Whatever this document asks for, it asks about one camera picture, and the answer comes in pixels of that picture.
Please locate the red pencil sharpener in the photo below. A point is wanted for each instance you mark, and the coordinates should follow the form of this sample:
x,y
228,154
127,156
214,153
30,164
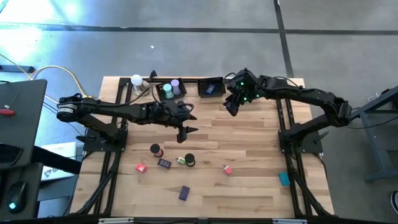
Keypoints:
x,y
140,168
228,170

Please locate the black floor bar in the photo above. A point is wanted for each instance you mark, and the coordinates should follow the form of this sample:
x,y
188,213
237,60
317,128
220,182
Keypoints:
x,y
15,68

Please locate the blue digital timer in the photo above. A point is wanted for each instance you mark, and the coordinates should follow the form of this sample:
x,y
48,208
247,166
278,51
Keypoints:
x,y
210,89

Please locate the grey metal cart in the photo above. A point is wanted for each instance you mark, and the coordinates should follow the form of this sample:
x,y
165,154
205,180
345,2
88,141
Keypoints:
x,y
382,99

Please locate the black computer mouse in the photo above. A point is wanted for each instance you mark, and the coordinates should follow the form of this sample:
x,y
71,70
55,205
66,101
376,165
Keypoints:
x,y
17,194

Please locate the black aluminium table frame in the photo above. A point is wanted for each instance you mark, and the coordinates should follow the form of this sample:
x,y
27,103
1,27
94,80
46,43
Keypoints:
x,y
107,168

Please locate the black glossy device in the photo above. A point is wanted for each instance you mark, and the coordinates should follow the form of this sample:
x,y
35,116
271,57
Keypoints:
x,y
9,154

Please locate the black hourglass green sand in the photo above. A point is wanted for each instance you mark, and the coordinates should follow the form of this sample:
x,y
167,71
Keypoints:
x,y
189,158

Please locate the silver metal bracket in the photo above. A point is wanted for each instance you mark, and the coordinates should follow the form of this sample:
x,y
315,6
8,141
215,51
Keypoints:
x,y
289,221
115,221

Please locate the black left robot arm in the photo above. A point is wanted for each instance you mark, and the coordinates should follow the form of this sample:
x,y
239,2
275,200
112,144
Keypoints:
x,y
124,111

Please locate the black plastic basket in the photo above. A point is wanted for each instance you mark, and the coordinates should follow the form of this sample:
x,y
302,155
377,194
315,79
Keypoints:
x,y
176,96
219,90

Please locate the black hourglass red sand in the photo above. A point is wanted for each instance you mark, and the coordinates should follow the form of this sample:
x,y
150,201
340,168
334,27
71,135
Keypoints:
x,y
155,148

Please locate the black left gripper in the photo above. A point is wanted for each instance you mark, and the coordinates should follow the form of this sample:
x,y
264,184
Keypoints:
x,y
174,115

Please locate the teal hourglass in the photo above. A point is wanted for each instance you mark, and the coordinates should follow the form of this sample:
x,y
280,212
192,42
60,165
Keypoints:
x,y
168,88

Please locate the teal rectangular timer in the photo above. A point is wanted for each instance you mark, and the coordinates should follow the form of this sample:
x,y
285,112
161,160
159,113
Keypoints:
x,y
284,179

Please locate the purple timer with display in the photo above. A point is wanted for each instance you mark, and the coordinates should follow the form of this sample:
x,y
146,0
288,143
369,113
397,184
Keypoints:
x,y
164,163

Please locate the purple hourglass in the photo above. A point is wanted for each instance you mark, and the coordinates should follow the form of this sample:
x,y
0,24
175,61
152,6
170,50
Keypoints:
x,y
175,83

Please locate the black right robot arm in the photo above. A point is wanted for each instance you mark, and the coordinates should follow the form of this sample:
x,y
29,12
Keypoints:
x,y
304,95

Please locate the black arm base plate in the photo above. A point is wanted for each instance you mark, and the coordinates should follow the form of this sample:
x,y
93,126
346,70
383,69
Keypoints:
x,y
93,144
311,146

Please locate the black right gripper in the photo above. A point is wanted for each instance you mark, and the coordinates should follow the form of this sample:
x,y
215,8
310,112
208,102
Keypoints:
x,y
245,88

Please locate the light bulb table lamp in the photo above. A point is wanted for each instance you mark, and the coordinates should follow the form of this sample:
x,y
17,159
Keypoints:
x,y
136,80

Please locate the white printed box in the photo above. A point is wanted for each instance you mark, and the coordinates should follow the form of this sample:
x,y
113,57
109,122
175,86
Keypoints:
x,y
59,152

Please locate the plain purple timer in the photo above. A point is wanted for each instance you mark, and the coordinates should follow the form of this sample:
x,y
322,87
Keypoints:
x,y
184,193

